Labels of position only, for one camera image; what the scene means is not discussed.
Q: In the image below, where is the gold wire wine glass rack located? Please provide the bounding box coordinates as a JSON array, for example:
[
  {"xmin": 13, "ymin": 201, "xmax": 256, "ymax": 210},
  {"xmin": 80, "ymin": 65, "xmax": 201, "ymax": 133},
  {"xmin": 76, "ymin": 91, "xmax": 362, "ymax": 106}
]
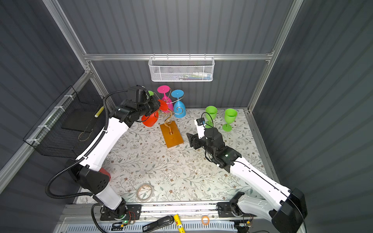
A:
[{"xmin": 151, "ymin": 91, "xmax": 187, "ymax": 149}]

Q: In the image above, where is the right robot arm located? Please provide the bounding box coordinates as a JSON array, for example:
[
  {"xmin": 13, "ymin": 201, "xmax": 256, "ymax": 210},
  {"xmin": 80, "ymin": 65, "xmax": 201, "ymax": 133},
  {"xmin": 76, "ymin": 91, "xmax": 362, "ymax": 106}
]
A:
[{"xmin": 187, "ymin": 117, "xmax": 308, "ymax": 233}]

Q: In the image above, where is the red pencil cup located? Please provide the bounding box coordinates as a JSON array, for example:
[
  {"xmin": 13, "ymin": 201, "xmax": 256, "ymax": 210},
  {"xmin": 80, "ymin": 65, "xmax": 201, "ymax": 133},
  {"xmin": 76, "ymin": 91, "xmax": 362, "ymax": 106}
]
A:
[{"xmin": 99, "ymin": 168, "xmax": 111, "ymax": 180}]

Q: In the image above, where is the red wine glass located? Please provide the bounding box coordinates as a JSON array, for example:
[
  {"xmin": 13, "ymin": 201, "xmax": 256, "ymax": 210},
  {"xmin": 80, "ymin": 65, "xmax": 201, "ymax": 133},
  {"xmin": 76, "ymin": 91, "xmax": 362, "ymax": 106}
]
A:
[{"xmin": 141, "ymin": 100, "xmax": 168, "ymax": 127}]

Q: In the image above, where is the black wire wall basket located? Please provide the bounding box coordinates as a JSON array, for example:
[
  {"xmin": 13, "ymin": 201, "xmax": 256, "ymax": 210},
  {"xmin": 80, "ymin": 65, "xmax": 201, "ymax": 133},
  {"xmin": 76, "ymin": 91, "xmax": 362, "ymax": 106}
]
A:
[{"xmin": 23, "ymin": 86, "xmax": 105, "ymax": 159}]

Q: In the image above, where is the white mesh wall basket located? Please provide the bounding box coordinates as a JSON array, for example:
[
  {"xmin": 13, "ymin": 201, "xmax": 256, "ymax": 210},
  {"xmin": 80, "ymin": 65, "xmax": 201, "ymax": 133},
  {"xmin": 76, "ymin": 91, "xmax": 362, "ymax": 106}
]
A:
[{"xmin": 148, "ymin": 56, "xmax": 215, "ymax": 82}]

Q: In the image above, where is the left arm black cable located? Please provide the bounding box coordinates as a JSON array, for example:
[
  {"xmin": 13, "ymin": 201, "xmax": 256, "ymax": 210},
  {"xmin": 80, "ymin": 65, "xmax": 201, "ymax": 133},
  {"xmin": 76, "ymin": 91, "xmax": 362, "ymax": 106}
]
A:
[{"xmin": 45, "ymin": 89, "xmax": 129, "ymax": 233}]

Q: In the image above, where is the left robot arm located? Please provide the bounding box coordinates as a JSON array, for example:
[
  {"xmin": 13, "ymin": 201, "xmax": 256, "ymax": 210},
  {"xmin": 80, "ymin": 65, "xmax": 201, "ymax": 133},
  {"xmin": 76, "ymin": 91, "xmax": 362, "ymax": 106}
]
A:
[{"xmin": 71, "ymin": 85, "xmax": 160, "ymax": 219}]

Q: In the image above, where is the blue wine glass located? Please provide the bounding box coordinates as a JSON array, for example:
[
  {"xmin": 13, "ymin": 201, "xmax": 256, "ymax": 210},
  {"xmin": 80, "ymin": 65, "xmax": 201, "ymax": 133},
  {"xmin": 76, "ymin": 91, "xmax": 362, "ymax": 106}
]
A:
[{"xmin": 171, "ymin": 89, "xmax": 186, "ymax": 118}]

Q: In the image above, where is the pink wine glass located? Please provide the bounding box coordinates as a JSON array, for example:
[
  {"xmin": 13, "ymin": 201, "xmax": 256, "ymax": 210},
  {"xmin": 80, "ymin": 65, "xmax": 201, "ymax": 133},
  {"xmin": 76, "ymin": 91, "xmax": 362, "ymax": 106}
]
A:
[{"xmin": 157, "ymin": 85, "xmax": 173, "ymax": 111}]

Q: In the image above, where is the clear tape roll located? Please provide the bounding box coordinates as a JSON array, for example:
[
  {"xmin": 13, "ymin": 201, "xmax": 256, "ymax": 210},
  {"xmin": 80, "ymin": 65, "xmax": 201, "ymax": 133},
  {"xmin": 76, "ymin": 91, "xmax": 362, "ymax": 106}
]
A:
[{"xmin": 136, "ymin": 183, "xmax": 154, "ymax": 202}]

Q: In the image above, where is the black stapler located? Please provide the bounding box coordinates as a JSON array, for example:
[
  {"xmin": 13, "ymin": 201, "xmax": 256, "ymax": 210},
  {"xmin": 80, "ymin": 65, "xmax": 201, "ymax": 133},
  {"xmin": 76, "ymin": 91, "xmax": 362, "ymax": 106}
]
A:
[{"xmin": 142, "ymin": 216, "xmax": 174, "ymax": 233}]

